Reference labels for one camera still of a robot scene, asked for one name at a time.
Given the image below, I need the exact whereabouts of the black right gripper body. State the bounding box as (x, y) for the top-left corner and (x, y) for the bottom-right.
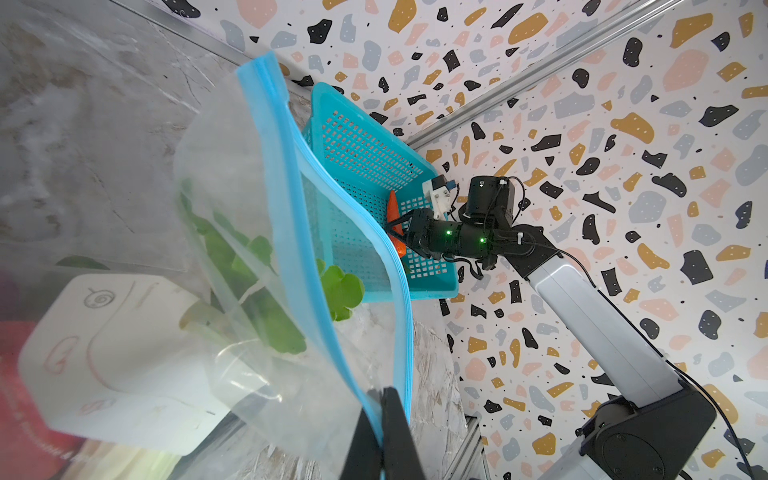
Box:
(404, 176), (534, 270)

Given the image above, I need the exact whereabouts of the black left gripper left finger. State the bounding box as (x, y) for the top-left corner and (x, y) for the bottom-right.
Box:
(339, 411), (382, 480)

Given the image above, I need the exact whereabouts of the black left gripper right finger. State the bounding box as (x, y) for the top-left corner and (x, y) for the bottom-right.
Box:
(382, 387), (426, 480)

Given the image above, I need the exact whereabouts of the orange carrot toy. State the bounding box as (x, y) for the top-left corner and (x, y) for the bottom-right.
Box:
(386, 190), (409, 259)

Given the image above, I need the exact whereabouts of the clear zip top bag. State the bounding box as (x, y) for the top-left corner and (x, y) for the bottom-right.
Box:
(0, 50), (415, 480)

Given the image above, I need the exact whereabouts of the white radish toy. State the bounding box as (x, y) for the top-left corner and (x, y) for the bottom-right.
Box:
(180, 181), (365, 355)

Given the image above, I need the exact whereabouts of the red strawberry toy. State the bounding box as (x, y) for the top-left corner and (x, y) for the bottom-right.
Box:
(1, 321), (83, 479)

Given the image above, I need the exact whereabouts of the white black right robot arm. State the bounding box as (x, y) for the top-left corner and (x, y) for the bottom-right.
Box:
(385, 176), (716, 479)

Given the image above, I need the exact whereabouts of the teal plastic basket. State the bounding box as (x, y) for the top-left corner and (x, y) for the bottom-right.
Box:
(302, 83), (438, 303)

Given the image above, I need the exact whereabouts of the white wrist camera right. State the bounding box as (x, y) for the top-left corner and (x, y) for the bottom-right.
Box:
(422, 175), (459, 220)

